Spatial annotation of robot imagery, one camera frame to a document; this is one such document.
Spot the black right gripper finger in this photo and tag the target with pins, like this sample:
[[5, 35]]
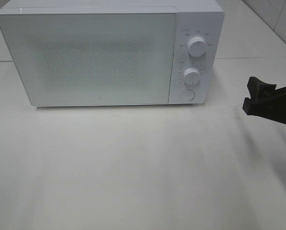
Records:
[[271, 108], [259, 89]]

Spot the white timer knob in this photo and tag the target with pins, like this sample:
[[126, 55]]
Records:
[[191, 76]]

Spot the round white door button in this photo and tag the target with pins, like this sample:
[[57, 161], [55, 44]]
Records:
[[187, 95]]

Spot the white microwave door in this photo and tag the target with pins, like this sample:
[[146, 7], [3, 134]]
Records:
[[103, 59]]

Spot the upper white power knob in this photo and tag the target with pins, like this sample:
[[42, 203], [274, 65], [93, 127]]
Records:
[[196, 45]]

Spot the white microwave oven body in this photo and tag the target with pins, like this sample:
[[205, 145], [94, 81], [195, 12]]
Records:
[[201, 17]]

